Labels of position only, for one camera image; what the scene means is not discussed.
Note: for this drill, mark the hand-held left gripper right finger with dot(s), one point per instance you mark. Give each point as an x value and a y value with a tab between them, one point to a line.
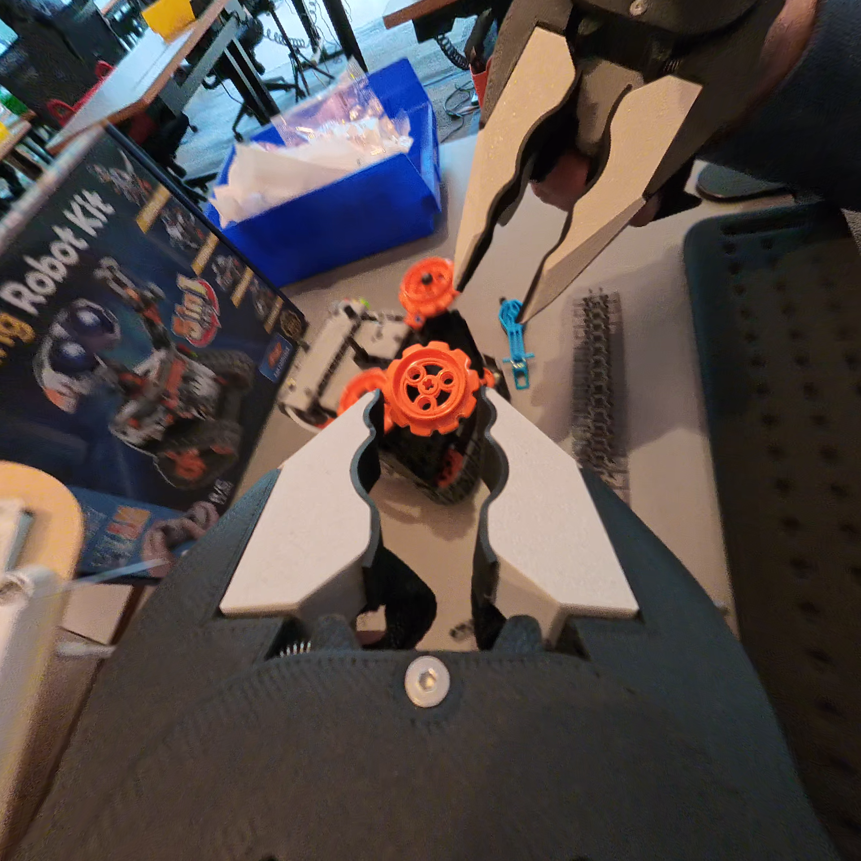
565	538

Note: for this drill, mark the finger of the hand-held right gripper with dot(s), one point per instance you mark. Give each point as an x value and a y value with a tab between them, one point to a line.
646	135
518	94

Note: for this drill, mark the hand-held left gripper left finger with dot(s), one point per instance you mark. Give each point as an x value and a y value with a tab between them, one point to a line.
296	538

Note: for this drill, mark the orange gear wheel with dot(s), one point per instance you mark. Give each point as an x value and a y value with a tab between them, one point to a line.
404	404
417	303

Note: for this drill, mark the grey toy robot vehicle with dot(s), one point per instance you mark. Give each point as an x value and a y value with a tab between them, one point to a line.
323	357

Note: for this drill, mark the teal plastic wrench tool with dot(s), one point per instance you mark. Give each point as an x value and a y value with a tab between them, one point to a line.
515	343

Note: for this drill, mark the blue plastic bin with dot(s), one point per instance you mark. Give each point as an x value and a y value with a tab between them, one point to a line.
337	222

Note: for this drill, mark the black chair armrest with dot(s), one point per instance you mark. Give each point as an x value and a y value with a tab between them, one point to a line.
747	184

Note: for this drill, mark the black dimpled mat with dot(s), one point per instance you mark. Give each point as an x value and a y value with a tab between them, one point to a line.
780	471

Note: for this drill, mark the robot kit box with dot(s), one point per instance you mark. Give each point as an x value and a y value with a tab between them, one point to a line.
108	337

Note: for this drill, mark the white book stand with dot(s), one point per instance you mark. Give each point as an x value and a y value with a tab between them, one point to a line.
27	646

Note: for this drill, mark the yellow storage bin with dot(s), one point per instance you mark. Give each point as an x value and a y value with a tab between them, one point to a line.
168	16

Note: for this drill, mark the long wooden table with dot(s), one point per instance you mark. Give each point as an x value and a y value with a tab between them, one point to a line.
135	74

